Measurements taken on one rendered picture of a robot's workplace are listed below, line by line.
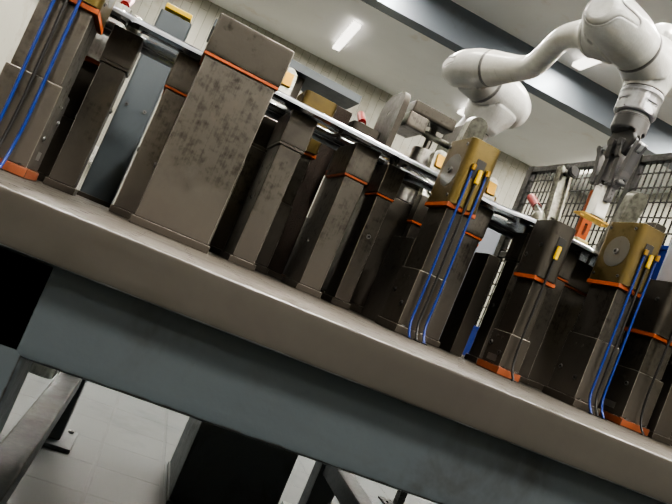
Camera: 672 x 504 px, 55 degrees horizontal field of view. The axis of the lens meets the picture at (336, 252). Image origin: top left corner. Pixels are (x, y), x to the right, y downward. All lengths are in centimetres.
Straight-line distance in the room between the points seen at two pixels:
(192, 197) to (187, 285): 48
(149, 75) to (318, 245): 57
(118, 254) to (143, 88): 101
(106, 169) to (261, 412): 99
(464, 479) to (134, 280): 34
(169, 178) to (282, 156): 25
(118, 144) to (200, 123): 52
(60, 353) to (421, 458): 32
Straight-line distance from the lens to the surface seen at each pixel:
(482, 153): 109
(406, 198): 148
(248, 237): 112
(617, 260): 125
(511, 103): 201
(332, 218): 116
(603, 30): 144
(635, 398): 132
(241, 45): 99
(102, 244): 49
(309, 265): 115
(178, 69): 113
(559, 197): 164
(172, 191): 96
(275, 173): 113
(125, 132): 147
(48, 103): 94
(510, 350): 117
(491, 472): 64
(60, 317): 54
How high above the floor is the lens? 72
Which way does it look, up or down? 3 degrees up
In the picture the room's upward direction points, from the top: 23 degrees clockwise
